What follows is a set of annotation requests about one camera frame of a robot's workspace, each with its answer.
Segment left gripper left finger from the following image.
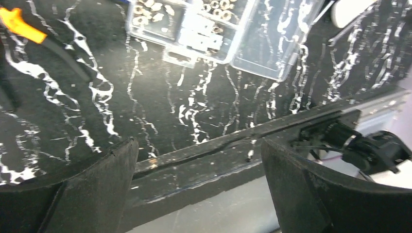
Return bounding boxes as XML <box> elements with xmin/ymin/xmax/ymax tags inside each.
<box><xmin>0</xmin><ymin>137</ymin><xmax>139</xmax><ymax>233</ymax></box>

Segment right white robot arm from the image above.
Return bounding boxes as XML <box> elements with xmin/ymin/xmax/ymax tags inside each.
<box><xmin>291</xmin><ymin>121</ymin><xmax>412</xmax><ymax>175</ymax></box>

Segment white remote control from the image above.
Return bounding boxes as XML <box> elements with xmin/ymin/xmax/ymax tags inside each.
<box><xmin>331</xmin><ymin>0</ymin><xmax>377</xmax><ymax>28</ymax></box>

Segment orange handled pliers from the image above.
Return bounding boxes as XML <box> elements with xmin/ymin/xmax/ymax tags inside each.
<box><xmin>0</xmin><ymin>7</ymin><xmax>93</xmax><ymax>112</ymax></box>

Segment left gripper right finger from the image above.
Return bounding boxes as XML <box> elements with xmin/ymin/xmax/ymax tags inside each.
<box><xmin>261</xmin><ymin>142</ymin><xmax>412</xmax><ymax>233</ymax></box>

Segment small silver wrench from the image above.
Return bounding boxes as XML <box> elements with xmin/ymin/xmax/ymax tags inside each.
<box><xmin>328</xmin><ymin>19</ymin><xmax>361</xmax><ymax>47</ymax></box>

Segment yellow handled screwdriver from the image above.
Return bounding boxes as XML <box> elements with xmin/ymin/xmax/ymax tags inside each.
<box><xmin>313</xmin><ymin>0</ymin><xmax>336</xmax><ymax>25</ymax></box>

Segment clear plastic parts box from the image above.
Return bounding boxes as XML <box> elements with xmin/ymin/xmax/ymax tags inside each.
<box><xmin>126</xmin><ymin>0</ymin><xmax>323</xmax><ymax>82</ymax></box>

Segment aluminium frame rail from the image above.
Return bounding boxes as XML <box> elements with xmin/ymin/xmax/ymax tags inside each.
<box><xmin>343</xmin><ymin>88</ymin><xmax>411</xmax><ymax>134</ymax></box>

